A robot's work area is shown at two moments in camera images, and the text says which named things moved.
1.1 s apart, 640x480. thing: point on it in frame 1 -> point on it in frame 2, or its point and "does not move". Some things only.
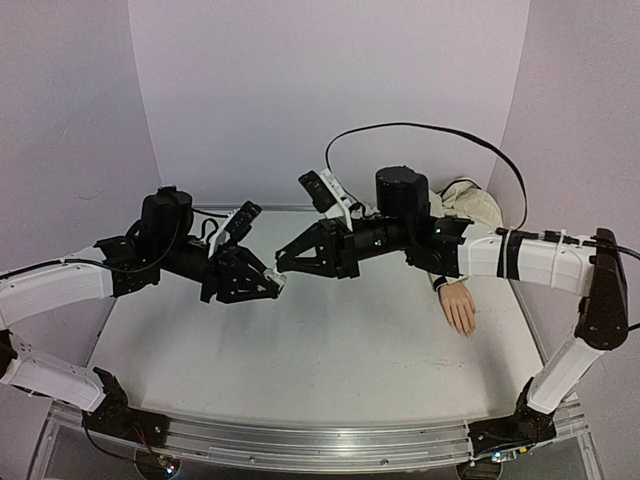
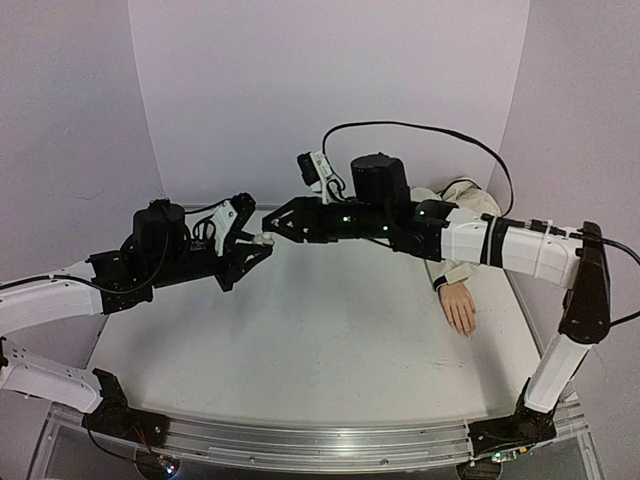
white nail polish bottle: (279, 278) -> (266, 238)
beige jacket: (463, 198) does not move
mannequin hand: (459, 307) does not move
